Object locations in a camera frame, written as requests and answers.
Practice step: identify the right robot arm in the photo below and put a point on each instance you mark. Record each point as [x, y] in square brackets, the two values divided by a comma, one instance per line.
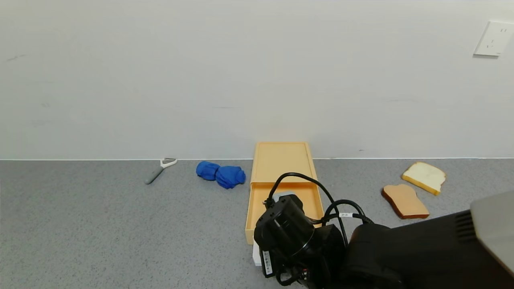
[401, 257]

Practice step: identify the white bread slice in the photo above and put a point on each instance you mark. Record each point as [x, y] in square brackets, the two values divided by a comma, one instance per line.
[425, 176]

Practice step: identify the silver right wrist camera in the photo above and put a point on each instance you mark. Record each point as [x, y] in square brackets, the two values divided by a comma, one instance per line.
[285, 195]

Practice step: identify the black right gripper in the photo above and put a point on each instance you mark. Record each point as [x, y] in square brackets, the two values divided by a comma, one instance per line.
[267, 263]

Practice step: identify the white wall socket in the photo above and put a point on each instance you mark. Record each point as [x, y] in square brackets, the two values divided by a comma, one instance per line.
[494, 38]

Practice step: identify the blue crumpled cloth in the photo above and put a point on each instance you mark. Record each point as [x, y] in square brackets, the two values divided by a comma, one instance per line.
[225, 174]

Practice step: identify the brown toast slice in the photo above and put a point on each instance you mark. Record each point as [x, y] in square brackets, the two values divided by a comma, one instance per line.
[405, 202]

